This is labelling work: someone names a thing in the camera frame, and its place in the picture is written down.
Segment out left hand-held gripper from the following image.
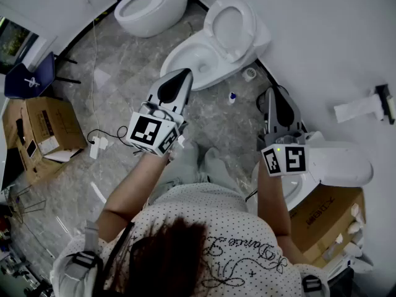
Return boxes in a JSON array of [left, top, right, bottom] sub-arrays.
[[126, 68, 194, 158]]

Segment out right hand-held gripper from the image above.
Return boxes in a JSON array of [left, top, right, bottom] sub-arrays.
[[260, 87, 310, 178]]

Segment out person's left forearm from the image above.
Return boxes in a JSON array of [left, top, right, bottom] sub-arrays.
[[99, 151, 171, 227]]

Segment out person's right forearm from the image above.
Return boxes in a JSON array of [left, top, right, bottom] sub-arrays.
[[256, 161, 293, 238]]

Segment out oval white toilet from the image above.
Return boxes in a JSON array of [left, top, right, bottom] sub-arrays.
[[114, 0, 189, 38]]

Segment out white toilet lid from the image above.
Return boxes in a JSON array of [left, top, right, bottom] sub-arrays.
[[204, 0, 260, 64]]

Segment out boxy white toilet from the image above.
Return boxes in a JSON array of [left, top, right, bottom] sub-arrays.
[[250, 131, 374, 212]]

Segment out round black rimmed waste bin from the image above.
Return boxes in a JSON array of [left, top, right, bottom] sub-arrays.
[[256, 85, 290, 114]]

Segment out light blue jeans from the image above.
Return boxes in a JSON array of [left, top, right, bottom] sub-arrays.
[[148, 140, 249, 205]]

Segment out white power strip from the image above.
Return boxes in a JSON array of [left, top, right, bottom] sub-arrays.
[[88, 136, 109, 160]]

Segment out open cardboard box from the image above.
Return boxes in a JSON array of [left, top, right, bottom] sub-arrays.
[[289, 184, 367, 269]]

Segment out white polka dot shirt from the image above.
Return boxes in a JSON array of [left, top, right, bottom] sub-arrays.
[[51, 183, 330, 297]]

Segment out blue chair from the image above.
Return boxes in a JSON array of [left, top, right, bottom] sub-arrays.
[[4, 51, 82, 100]]

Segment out white foam packing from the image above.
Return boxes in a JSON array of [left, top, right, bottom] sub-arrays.
[[321, 202, 374, 280]]

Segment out small smartphone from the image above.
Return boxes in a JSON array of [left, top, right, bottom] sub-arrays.
[[26, 139, 38, 159]]

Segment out black handheld device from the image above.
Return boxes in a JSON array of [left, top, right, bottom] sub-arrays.
[[15, 118, 27, 145]]

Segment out flattened cardboard sheet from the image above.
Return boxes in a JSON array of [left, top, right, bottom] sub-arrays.
[[2, 99, 74, 187]]

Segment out glass window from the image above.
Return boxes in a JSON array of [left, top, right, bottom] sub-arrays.
[[0, 14, 41, 75]]

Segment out black flat panel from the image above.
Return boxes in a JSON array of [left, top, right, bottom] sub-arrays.
[[0, 147, 28, 192]]

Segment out black power cable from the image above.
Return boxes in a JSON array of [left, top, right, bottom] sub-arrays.
[[87, 125, 137, 148]]

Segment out black strap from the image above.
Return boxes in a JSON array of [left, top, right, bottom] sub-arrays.
[[101, 221, 136, 293]]

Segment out metal wire rack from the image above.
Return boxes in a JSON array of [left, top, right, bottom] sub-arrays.
[[7, 186, 47, 225]]

